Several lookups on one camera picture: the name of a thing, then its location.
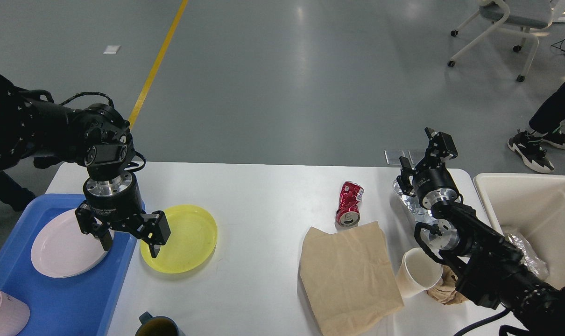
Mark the teal mug yellow inside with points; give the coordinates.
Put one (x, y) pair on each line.
(159, 325)

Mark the floor socket plate right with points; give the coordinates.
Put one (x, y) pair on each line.
(416, 155)

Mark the person at left edge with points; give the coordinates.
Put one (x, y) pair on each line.
(13, 194)

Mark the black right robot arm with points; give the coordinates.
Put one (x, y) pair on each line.
(487, 266)

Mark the white paper cup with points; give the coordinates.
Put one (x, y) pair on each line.
(417, 272)

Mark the crumpled brown paper ball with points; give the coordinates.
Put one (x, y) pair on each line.
(444, 291)

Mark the white grey office chair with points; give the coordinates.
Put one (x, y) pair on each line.
(513, 17)

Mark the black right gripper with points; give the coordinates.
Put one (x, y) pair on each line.
(434, 183)

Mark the brown paper bag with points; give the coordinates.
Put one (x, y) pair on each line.
(348, 278)

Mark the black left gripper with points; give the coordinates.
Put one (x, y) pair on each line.
(116, 204)

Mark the pink plate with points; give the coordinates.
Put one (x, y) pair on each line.
(61, 250)

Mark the crumpled foil in bin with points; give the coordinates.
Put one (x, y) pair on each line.
(530, 258)

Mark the pink mug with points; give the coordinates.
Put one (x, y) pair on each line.
(14, 315)

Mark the blue plastic tray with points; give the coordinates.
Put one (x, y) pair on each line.
(74, 306)

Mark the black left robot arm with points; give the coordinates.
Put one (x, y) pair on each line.
(97, 138)

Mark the floor socket plate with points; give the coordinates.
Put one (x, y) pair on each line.
(416, 155)
(393, 156)

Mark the yellow plastic plate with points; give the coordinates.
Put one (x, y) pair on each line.
(192, 240)

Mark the crushed red soda can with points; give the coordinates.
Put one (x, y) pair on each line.
(350, 196)

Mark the aluminium foil tray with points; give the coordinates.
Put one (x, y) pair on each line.
(413, 209)

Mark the person in black trousers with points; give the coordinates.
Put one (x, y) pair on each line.
(544, 126)

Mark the floor socket plate left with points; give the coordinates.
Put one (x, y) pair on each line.
(393, 156)

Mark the beige plastic bin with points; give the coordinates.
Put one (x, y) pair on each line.
(535, 205)

